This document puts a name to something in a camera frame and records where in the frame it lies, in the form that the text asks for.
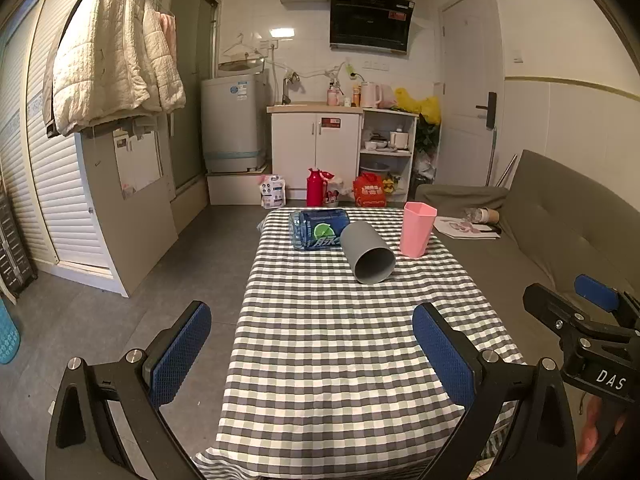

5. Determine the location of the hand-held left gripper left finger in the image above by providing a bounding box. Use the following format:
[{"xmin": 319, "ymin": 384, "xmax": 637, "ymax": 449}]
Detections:
[{"xmin": 45, "ymin": 300, "xmax": 213, "ymax": 480}]

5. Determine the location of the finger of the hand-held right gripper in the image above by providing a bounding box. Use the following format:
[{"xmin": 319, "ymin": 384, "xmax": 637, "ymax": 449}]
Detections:
[
  {"xmin": 523, "ymin": 283, "xmax": 640, "ymax": 345},
  {"xmin": 574, "ymin": 274, "xmax": 640, "ymax": 331}
]

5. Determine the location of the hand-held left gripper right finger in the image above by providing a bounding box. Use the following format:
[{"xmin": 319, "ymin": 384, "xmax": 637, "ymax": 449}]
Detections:
[{"xmin": 412, "ymin": 302, "xmax": 579, "ymax": 480}]

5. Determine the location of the grey cup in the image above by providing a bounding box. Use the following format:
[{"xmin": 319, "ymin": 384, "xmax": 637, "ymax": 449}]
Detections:
[{"xmin": 341, "ymin": 221, "xmax": 397, "ymax": 285}]

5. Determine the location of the pink cup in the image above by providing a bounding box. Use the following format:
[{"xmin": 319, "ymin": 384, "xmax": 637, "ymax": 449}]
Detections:
[{"xmin": 399, "ymin": 202, "xmax": 438, "ymax": 259}]

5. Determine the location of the person's right hand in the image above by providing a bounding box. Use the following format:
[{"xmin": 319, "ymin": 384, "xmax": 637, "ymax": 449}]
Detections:
[{"xmin": 577, "ymin": 394, "xmax": 617, "ymax": 467}]

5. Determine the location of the olive fabric sofa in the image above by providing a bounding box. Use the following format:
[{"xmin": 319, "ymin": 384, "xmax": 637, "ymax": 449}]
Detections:
[{"xmin": 414, "ymin": 149, "xmax": 640, "ymax": 376}]

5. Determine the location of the grey checkered tablecloth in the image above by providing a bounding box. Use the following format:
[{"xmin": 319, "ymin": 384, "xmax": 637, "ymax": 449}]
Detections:
[{"xmin": 195, "ymin": 207, "xmax": 526, "ymax": 480}]

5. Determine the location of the white pink printed magazine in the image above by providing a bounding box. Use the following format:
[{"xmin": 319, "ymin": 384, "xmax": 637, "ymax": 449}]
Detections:
[{"xmin": 433, "ymin": 216, "xmax": 502, "ymax": 240}]

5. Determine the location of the beige wooden board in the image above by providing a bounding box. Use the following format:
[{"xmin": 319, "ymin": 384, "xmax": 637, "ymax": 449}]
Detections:
[{"xmin": 75, "ymin": 112, "xmax": 178, "ymax": 297}]

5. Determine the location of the teal patterned mat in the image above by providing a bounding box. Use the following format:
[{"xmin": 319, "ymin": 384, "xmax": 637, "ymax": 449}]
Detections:
[{"xmin": 0, "ymin": 296, "xmax": 23, "ymax": 365}]

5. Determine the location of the white platform box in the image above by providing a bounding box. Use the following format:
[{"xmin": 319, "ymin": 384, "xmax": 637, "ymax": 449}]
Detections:
[{"xmin": 206, "ymin": 162, "xmax": 273, "ymax": 206}]

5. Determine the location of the blue plastic bottle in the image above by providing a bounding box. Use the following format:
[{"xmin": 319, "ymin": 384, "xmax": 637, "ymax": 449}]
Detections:
[{"xmin": 289, "ymin": 208, "xmax": 352, "ymax": 252}]

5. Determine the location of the red shopping bag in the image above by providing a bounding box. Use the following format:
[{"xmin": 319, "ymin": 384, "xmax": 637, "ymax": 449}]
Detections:
[{"xmin": 353, "ymin": 172, "xmax": 389, "ymax": 207}]

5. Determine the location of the white printed packet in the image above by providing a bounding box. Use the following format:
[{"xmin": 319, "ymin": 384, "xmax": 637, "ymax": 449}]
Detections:
[{"xmin": 258, "ymin": 175, "xmax": 287, "ymax": 209}]

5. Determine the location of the black ribbed case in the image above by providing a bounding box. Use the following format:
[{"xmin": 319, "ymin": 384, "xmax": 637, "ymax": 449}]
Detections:
[{"xmin": 0, "ymin": 187, "xmax": 38, "ymax": 301}]

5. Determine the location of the white paper sheet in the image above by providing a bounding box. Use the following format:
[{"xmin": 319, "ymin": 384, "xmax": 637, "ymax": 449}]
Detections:
[{"xmin": 114, "ymin": 127, "xmax": 163, "ymax": 200}]

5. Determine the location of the red white printed bag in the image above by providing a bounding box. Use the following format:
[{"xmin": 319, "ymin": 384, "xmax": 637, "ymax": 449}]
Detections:
[{"xmin": 324, "ymin": 176, "xmax": 353, "ymax": 205}]

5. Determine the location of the white shutter wardrobe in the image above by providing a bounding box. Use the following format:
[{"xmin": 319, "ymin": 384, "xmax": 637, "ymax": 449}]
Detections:
[{"xmin": 0, "ymin": 0, "xmax": 131, "ymax": 296}]

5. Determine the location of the red thermos flask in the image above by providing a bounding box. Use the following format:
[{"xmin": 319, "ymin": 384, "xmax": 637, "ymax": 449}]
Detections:
[{"xmin": 306, "ymin": 168, "xmax": 333, "ymax": 207}]

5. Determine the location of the grey washing machine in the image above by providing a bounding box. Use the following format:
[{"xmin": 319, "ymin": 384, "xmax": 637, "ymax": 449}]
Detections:
[{"xmin": 201, "ymin": 60, "xmax": 268, "ymax": 174}]

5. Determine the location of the yellow plastic bag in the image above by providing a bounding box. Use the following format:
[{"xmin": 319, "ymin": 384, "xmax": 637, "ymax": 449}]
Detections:
[{"xmin": 395, "ymin": 87, "xmax": 442, "ymax": 126}]

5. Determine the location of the white sink cabinet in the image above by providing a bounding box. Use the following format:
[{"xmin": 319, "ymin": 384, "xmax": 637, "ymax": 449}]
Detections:
[{"xmin": 266, "ymin": 102, "xmax": 364, "ymax": 196}]

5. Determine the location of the white open shelf unit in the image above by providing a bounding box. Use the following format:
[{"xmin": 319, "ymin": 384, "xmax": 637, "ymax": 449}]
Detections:
[{"xmin": 359, "ymin": 106, "xmax": 419, "ymax": 196}]

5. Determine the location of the white door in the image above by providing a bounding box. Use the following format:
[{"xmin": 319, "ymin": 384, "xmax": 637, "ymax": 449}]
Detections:
[{"xmin": 438, "ymin": 0, "xmax": 503, "ymax": 188}]

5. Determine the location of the pink electric kettle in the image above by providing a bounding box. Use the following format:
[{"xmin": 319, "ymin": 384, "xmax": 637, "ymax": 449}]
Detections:
[{"xmin": 361, "ymin": 81, "xmax": 383, "ymax": 109}]

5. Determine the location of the metal faucet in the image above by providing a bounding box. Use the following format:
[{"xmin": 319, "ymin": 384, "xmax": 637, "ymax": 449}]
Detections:
[{"xmin": 281, "ymin": 72, "xmax": 301, "ymax": 106}]

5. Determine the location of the frosted glass door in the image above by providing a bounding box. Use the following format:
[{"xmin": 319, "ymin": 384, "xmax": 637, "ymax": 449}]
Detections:
[{"xmin": 170, "ymin": 0, "xmax": 222, "ymax": 201}]

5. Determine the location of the white quilted jacket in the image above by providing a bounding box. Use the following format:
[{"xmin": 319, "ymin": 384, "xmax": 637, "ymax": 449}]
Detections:
[{"xmin": 42, "ymin": 0, "xmax": 187, "ymax": 136}]

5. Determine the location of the pink garment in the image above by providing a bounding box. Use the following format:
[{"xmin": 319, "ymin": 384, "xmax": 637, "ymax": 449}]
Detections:
[{"xmin": 159, "ymin": 10, "xmax": 178, "ymax": 56}]

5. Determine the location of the black range hood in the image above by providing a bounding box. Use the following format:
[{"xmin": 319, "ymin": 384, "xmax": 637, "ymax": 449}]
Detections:
[{"xmin": 329, "ymin": 0, "xmax": 417, "ymax": 54}]

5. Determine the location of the black door lock handle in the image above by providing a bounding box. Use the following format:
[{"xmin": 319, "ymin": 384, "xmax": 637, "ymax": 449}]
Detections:
[{"xmin": 476, "ymin": 91, "xmax": 498, "ymax": 128}]

